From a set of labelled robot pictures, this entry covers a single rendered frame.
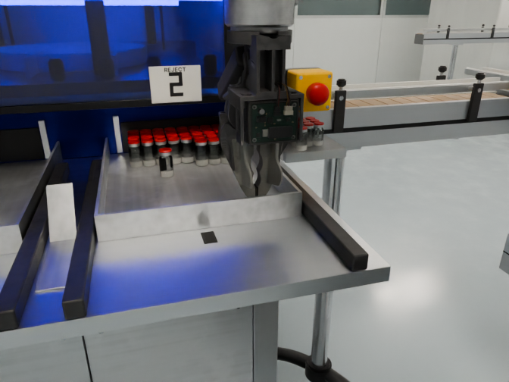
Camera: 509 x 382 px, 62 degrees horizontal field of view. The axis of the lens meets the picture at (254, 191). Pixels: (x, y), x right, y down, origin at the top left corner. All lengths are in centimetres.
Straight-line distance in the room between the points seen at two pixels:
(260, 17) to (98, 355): 76
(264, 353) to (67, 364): 43
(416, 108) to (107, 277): 81
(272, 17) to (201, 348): 75
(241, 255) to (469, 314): 158
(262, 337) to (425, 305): 106
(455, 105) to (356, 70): 503
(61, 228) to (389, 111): 75
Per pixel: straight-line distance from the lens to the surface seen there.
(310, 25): 579
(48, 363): 101
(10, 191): 75
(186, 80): 75
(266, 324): 102
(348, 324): 179
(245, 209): 55
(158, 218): 54
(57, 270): 51
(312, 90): 78
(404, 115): 106
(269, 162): 54
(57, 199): 57
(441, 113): 112
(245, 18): 46
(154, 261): 49
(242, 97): 45
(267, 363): 110
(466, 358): 179
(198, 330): 98
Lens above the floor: 114
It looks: 23 degrees down
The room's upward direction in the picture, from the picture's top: straight up
